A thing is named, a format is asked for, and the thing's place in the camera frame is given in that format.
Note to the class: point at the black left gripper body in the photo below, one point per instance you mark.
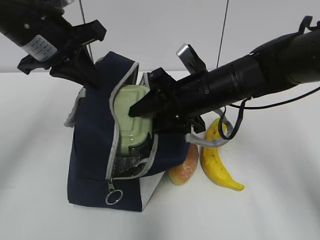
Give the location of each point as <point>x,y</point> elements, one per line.
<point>50,40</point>

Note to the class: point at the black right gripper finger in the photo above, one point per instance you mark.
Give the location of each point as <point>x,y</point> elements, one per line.
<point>150,144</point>
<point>150,103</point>

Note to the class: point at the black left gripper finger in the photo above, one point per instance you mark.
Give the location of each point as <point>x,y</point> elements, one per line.
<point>85,72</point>
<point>65,70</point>

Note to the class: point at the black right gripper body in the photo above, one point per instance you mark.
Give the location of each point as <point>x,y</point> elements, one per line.
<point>177,105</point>

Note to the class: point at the green lidded food container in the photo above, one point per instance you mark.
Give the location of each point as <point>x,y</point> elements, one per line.
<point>133,130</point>

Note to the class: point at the sugared bread roll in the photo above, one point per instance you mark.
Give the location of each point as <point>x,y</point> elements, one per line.
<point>180,174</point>

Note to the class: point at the navy insulated lunch bag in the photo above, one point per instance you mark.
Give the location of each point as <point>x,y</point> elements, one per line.
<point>95,149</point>

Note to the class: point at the yellow banana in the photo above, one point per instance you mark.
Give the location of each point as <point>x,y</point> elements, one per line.
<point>212,164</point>

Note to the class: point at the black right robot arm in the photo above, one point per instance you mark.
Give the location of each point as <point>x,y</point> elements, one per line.
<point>275,66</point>

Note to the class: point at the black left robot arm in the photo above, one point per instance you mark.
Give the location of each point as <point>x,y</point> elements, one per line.
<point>13,12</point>

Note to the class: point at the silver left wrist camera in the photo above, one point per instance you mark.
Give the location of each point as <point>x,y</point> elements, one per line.
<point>62,3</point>

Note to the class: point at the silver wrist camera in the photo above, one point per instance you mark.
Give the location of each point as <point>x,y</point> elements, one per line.
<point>190,59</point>
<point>62,3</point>

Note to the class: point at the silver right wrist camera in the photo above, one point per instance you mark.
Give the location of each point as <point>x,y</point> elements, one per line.
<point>190,59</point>

